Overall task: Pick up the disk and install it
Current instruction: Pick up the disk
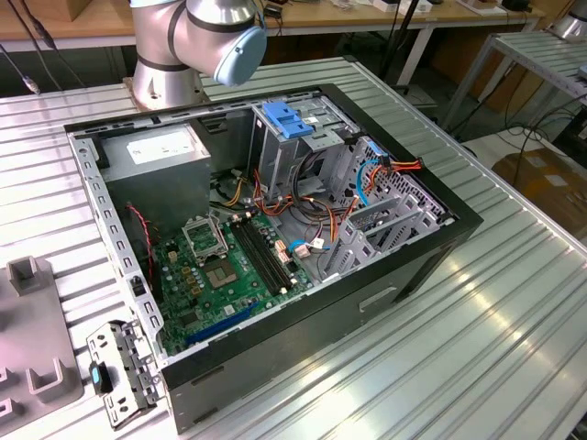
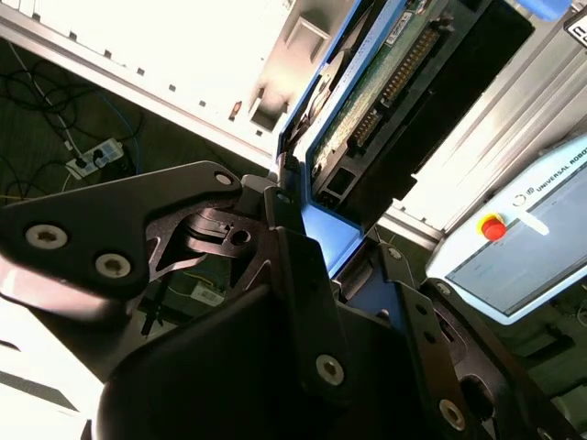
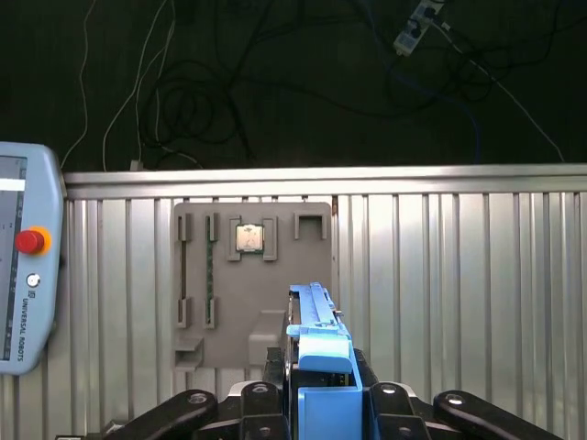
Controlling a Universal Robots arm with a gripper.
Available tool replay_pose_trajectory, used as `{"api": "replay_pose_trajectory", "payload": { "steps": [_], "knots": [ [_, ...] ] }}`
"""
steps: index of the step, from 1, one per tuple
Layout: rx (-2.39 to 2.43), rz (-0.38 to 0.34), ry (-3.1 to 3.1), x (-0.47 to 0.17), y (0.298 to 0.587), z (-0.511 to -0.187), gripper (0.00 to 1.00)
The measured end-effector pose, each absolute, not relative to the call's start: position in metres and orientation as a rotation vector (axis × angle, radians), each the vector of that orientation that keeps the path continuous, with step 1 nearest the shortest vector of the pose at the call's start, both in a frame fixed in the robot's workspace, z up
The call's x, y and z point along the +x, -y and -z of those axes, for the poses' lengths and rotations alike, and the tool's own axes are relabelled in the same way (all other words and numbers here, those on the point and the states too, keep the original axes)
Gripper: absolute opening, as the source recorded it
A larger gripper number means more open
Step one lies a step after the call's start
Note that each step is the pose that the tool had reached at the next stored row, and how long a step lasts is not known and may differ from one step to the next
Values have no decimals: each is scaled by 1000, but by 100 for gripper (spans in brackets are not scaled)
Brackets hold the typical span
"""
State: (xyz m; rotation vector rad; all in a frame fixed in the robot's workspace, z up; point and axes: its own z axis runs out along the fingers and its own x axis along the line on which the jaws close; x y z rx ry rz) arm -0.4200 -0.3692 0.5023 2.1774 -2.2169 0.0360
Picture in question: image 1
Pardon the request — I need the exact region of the blue data wire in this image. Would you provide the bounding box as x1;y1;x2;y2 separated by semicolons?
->
355;158;382;208

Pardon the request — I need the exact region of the orange red power wire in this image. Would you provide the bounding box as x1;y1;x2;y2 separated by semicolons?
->
366;155;424;193

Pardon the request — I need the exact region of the grey metal disk bay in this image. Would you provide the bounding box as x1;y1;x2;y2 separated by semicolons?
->
317;197;444;283

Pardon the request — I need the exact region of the black RAM slot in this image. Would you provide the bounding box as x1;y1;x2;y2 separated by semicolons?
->
231;218;283;297
244;215;294;289

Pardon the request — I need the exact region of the grey optical drive cage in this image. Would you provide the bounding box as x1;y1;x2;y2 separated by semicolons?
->
249;95;359;198

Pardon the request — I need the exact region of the green motherboard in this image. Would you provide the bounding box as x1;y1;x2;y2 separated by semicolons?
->
153;213;317;357

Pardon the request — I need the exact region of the CPU socket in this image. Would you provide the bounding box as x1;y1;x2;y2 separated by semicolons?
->
204;258;239;290

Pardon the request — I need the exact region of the blue plastic drive latch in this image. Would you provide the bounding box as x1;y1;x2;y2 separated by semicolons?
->
263;101;313;141

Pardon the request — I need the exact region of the blue expansion slot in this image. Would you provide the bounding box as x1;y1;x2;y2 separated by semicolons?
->
185;300;258;347

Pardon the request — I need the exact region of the black open PC case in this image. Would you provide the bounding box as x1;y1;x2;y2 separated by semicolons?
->
62;82;485;435

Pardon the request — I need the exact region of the grey power supply unit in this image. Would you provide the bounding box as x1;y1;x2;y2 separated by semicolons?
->
98;123;213;235

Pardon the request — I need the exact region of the white box on desk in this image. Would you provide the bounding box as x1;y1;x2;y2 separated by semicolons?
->
373;0;432;14

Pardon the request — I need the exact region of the brown cardboard box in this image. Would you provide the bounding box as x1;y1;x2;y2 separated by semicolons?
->
493;146;587;230

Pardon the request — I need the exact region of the black clip with blue mark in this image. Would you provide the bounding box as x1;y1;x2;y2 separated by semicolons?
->
89;360;114;395

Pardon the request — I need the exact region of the long wooden desk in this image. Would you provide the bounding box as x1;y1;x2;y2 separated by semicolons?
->
0;0;549;88

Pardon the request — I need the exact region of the grey parts rack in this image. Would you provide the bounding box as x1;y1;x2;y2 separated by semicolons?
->
0;256;86;436

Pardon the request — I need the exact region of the metal slat side table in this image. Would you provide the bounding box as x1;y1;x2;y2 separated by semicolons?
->
439;30;587;134

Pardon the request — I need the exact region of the thin wire with white plug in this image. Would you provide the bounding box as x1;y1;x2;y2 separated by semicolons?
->
289;237;332;260

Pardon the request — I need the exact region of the multicolour wire bundle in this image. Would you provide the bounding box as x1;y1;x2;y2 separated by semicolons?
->
208;167;361;251

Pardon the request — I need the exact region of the metal socket cover frame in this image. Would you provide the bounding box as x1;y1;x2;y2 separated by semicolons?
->
182;214;229;265

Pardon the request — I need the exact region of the red black fan wire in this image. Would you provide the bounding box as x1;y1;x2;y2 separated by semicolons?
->
127;204;156;279

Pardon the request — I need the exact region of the grey card retainer bracket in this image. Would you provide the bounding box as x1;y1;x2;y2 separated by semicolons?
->
85;320;166;430

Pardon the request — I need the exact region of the black cable with metal connector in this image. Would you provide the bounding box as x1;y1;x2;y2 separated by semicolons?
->
0;43;41;96

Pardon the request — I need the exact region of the thin black cable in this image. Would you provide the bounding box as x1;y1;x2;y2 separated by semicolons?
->
6;0;63;91

